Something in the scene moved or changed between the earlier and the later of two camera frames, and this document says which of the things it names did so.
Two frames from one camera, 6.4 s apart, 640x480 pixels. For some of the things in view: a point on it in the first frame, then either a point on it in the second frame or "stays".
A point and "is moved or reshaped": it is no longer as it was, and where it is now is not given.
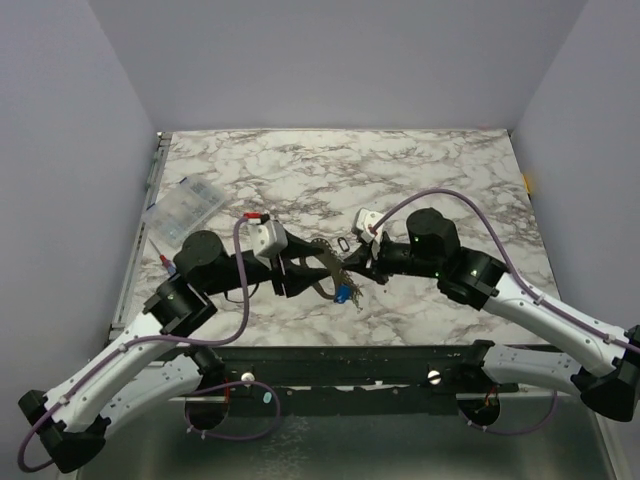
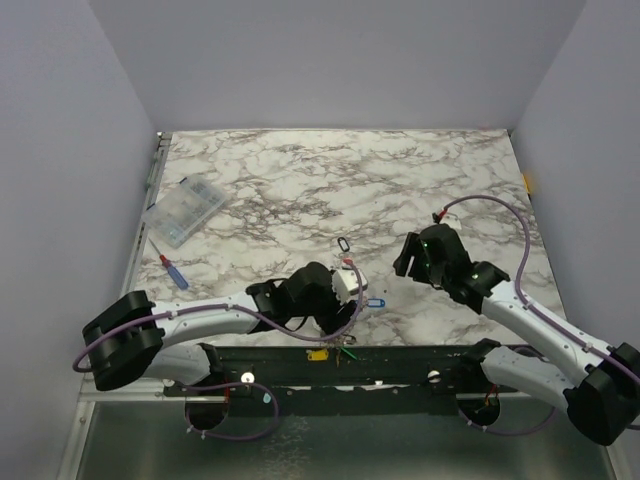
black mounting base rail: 374,380 stays
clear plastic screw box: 181,208 stays
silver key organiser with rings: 334,262 to 337,342
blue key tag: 343,293 is moved or reshaped
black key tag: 342,242 stays
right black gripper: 378,257 to 417,255
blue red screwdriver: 171,268 stays
